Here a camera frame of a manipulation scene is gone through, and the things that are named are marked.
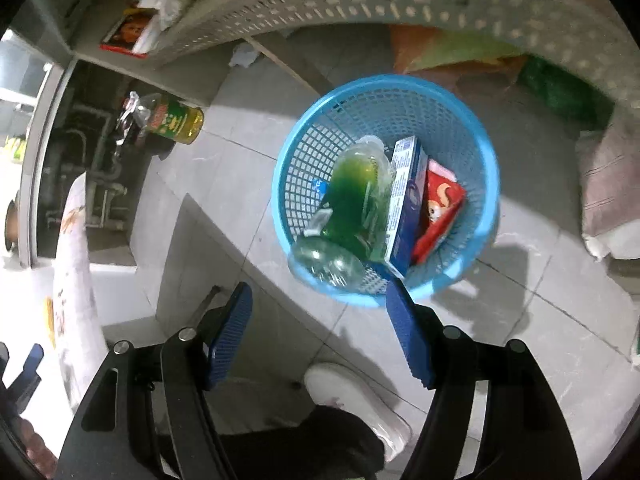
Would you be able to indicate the floral tablecloth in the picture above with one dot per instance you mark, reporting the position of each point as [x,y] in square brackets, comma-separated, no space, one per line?
[78,336]

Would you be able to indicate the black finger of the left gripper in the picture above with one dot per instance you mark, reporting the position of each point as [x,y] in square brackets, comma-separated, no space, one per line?
[24,386]

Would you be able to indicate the perforated grey shelf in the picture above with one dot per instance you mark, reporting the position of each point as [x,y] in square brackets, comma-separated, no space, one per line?
[585,37]

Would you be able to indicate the blue plastic mesh basket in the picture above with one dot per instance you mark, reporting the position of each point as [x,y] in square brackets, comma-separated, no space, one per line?
[392,107]

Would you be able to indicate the blue white carton box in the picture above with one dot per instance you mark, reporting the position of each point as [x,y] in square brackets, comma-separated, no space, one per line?
[405,205]

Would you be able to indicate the green drink plastic bottle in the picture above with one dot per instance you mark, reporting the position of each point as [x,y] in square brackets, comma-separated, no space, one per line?
[348,227]

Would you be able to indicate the red snack package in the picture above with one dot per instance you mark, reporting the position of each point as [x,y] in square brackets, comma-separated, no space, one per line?
[442,199]

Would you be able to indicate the white shoe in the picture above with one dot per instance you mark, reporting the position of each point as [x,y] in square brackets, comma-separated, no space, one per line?
[336,386]

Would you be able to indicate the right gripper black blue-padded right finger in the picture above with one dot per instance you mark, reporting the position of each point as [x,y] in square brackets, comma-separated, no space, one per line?
[525,435]

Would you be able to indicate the yellow cooking oil bottle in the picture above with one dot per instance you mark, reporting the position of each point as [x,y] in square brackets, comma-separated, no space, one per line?
[156,114]

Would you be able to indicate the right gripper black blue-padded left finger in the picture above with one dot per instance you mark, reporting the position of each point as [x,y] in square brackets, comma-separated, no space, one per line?
[112,435]

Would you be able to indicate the red picture booklet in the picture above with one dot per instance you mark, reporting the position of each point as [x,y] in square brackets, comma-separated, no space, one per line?
[134,34]

